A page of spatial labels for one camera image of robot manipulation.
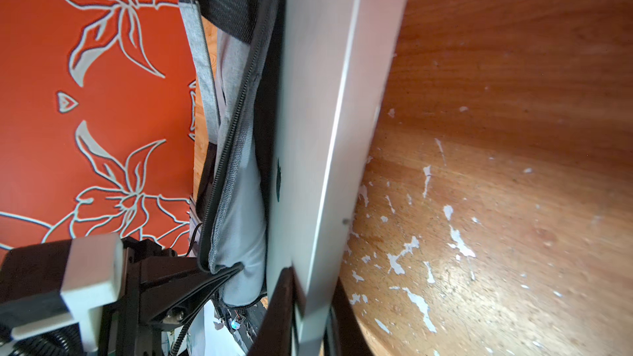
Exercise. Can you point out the silver laptop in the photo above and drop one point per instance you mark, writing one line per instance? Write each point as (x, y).
(336, 60)

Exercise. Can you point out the grey zippered laptop bag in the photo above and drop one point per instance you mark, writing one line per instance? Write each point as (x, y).
(236, 46)

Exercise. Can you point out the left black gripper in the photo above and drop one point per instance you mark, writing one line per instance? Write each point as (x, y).
(161, 293)

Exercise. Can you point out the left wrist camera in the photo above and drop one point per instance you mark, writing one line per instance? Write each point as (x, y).
(53, 285)

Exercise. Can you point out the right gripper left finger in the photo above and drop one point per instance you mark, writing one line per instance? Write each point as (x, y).
(275, 335)

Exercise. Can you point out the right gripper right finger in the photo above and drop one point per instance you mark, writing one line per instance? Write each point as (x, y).
(343, 335)

